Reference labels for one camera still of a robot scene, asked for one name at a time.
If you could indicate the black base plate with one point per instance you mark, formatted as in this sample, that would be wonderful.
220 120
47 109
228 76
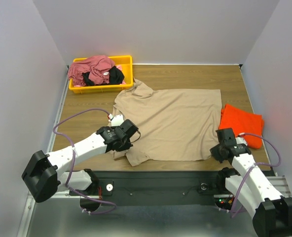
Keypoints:
147 188

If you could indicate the orange folded t shirt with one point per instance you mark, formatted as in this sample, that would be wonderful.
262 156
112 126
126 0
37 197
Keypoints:
241 121

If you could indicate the yellow plastic bin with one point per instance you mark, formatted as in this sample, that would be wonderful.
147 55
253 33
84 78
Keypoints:
127 68

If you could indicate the pink t shirt in bin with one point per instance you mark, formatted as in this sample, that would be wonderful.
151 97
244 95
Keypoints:
98 68

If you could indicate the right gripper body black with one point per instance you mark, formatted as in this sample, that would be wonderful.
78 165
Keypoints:
218 151

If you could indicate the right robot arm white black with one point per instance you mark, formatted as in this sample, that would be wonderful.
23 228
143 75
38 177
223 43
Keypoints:
270 210

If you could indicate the black t shirt in bin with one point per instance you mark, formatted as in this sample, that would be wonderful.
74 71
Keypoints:
116 77

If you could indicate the beige t shirt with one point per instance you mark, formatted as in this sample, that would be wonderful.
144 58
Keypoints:
174 124

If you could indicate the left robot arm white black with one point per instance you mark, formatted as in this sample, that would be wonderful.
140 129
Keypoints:
47 174

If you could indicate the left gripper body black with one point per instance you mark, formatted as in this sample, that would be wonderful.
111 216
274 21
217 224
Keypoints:
126 144

